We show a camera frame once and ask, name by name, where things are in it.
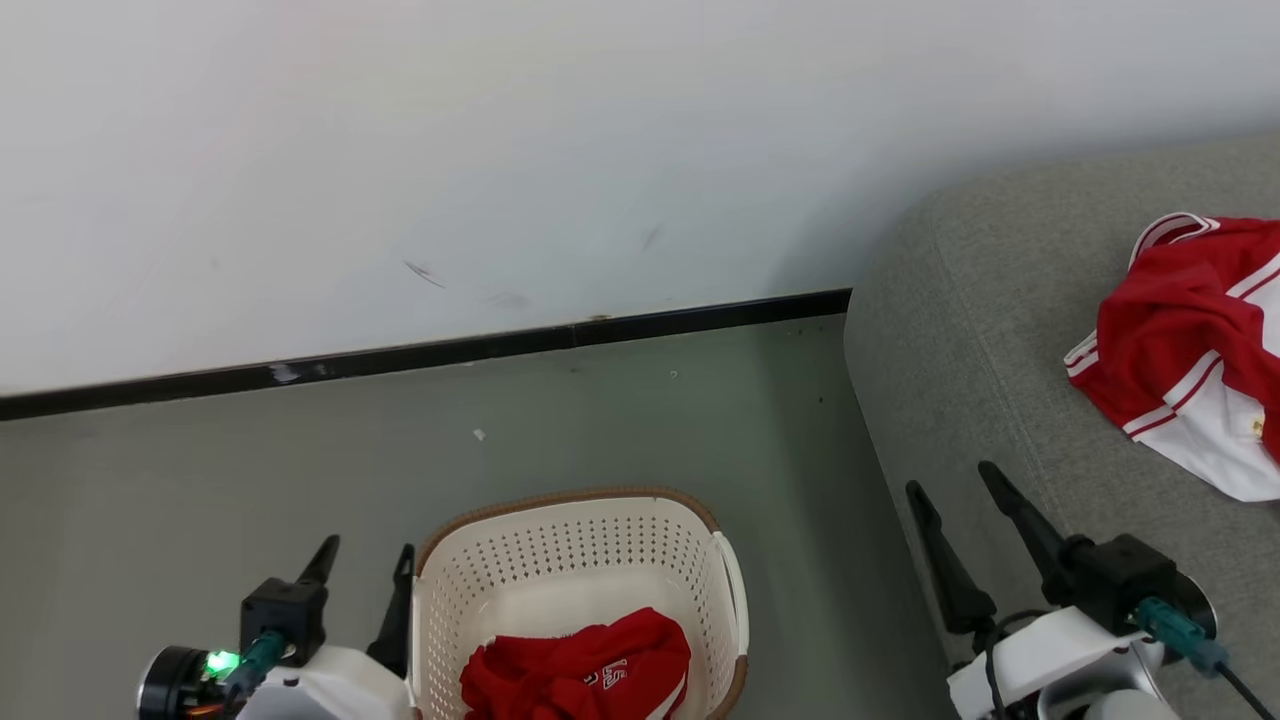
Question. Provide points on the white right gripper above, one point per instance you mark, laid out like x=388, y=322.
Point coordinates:
x=1050, y=655

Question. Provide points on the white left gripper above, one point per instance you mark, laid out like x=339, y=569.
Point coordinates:
x=340, y=690

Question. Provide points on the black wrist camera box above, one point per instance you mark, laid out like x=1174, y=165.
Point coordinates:
x=285, y=615
x=1120, y=580

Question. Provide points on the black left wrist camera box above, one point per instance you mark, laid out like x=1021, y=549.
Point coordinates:
x=285, y=615

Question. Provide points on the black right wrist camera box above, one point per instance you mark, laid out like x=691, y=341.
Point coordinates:
x=1120, y=580

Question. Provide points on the grey fabric sofa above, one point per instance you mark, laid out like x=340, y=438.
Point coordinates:
x=980, y=350

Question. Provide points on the black skirting board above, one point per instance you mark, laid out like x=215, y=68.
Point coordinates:
x=400, y=356

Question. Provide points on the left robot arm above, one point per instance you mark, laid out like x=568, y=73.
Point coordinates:
x=175, y=685

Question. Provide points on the red garment with white print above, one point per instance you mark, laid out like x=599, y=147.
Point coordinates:
x=560, y=675

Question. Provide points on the cream perforated laundry basket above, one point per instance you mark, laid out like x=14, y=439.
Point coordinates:
x=560, y=560

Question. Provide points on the red jersey with white stripes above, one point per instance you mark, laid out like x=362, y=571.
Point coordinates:
x=1160, y=330

